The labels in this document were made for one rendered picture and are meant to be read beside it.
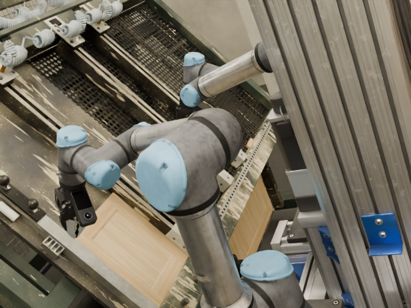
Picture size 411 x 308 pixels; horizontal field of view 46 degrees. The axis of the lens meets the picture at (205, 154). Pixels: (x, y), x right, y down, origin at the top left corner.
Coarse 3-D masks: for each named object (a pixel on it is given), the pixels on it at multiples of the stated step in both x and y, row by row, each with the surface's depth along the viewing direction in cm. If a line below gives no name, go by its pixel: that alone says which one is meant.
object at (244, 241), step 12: (252, 192) 307; (264, 192) 324; (252, 204) 304; (264, 204) 321; (240, 216) 285; (252, 216) 300; (264, 216) 316; (240, 228) 283; (252, 228) 297; (264, 228) 313; (240, 240) 280; (252, 240) 294; (240, 252) 277; (252, 252) 290
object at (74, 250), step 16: (16, 208) 165; (32, 224) 166; (48, 224) 167; (64, 240) 167; (80, 256) 167; (96, 256) 171; (96, 272) 167; (112, 272) 170; (112, 288) 168; (128, 288) 170; (128, 304) 170; (144, 304) 170
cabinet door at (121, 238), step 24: (120, 216) 191; (96, 240) 178; (120, 240) 184; (144, 240) 191; (168, 240) 197; (120, 264) 177; (144, 264) 184; (168, 264) 190; (144, 288) 176; (168, 288) 183
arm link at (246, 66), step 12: (264, 48) 136; (240, 60) 144; (252, 60) 140; (264, 60) 137; (216, 72) 152; (228, 72) 148; (240, 72) 145; (252, 72) 143; (192, 84) 160; (204, 84) 156; (216, 84) 153; (228, 84) 151; (180, 96) 162; (192, 96) 159; (204, 96) 159
